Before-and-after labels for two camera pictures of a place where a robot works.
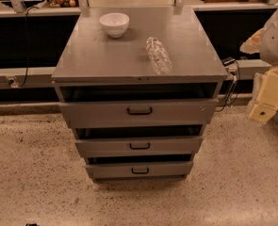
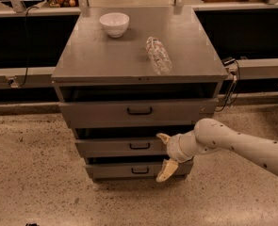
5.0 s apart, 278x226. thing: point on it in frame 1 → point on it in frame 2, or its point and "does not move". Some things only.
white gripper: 276,42 → 174,148
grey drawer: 134,147 does not move
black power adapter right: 228,61 does not move
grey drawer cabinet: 139,86 does not move
